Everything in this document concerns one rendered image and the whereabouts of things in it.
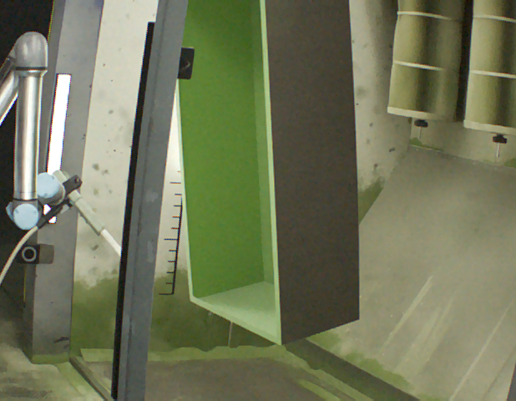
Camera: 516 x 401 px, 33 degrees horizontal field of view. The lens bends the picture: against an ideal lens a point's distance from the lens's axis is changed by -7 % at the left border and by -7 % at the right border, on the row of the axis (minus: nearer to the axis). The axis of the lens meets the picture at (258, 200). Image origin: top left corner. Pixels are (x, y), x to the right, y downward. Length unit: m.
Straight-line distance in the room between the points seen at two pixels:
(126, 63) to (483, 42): 1.50
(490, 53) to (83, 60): 1.69
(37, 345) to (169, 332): 0.65
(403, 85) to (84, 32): 1.45
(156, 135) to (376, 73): 2.75
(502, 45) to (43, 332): 2.31
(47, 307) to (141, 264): 2.08
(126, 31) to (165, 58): 2.04
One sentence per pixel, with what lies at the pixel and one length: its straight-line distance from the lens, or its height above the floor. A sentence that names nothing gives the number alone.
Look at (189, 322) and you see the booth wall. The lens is 4.24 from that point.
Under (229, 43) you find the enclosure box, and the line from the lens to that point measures 3.54.
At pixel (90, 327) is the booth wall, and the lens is 4.06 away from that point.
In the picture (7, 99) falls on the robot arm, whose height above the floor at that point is 1.18.
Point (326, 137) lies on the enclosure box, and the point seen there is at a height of 1.17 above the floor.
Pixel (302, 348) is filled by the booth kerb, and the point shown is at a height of 0.11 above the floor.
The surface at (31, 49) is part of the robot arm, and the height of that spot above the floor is 1.36.
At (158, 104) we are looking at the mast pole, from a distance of 1.87.
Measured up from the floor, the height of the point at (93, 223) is 0.73.
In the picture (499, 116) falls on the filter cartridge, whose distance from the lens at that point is 3.73.
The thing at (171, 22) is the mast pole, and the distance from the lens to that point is 1.87.
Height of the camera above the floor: 1.34
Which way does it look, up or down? 8 degrees down
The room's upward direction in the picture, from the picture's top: 7 degrees clockwise
